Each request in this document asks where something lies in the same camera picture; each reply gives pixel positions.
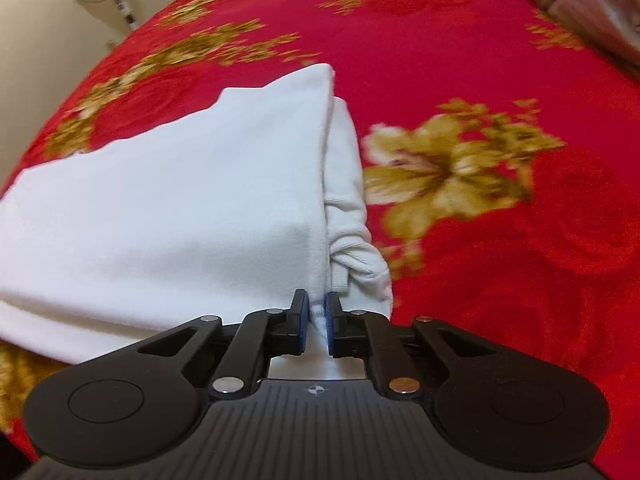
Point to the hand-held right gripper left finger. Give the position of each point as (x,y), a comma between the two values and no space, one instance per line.
(303,326)

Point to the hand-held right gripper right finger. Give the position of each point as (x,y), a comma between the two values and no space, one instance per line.
(330,326)

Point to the white sweatshirt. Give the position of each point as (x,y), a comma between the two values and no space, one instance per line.
(200,200)

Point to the red floral blanket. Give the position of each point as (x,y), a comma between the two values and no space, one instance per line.
(500,285)

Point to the plaid quilt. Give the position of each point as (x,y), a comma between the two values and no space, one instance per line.
(590,0)

